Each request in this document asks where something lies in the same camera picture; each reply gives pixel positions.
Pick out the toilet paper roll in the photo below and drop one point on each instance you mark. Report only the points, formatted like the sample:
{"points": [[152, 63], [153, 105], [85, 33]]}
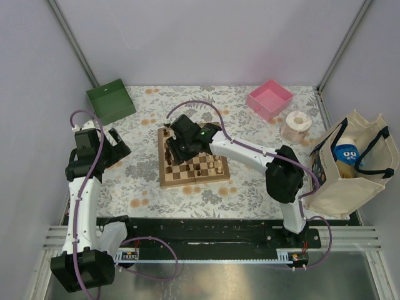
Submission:
{"points": [[295, 127]]}

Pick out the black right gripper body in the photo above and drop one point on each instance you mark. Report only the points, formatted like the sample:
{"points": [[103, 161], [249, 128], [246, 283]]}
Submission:
{"points": [[180, 149]]}

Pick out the wooden chess board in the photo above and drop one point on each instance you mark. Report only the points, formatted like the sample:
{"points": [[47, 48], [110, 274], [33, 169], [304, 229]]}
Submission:
{"points": [[202, 169]]}

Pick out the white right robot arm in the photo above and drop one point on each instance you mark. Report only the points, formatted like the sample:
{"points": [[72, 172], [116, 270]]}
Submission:
{"points": [[283, 174]]}

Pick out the dark chess piece cluster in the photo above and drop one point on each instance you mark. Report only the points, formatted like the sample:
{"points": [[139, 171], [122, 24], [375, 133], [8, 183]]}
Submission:
{"points": [[168, 156]]}

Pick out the blue plush toy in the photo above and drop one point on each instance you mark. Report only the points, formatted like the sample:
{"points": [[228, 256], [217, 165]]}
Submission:
{"points": [[347, 153]]}

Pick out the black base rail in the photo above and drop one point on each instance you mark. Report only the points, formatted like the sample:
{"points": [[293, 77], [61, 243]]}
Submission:
{"points": [[219, 239]]}

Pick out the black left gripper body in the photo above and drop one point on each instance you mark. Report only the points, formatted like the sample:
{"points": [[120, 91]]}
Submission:
{"points": [[113, 154]]}

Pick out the floral tablecloth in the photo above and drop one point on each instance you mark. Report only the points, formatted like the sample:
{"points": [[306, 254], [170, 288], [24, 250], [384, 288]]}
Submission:
{"points": [[131, 187]]}

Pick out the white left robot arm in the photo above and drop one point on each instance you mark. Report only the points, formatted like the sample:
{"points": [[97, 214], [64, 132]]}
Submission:
{"points": [[87, 257]]}

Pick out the cream canvas tote bag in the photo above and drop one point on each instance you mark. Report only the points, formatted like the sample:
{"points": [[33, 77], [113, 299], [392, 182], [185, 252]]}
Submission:
{"points": [[344, 188]]}

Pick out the pink box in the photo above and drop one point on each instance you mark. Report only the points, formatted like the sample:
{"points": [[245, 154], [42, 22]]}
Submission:
{"points": [[269, 99]]}

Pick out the green box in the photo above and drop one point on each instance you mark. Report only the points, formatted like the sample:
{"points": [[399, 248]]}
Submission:
{"points": [[111, 102]]}

